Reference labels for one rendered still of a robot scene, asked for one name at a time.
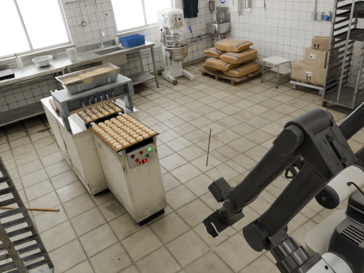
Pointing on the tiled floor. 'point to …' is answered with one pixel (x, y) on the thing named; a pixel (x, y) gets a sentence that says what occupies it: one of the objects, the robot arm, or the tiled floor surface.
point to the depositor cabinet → (81, 147)
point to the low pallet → (231, 76)
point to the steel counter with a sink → (108, 48)
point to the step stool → (278, 66)
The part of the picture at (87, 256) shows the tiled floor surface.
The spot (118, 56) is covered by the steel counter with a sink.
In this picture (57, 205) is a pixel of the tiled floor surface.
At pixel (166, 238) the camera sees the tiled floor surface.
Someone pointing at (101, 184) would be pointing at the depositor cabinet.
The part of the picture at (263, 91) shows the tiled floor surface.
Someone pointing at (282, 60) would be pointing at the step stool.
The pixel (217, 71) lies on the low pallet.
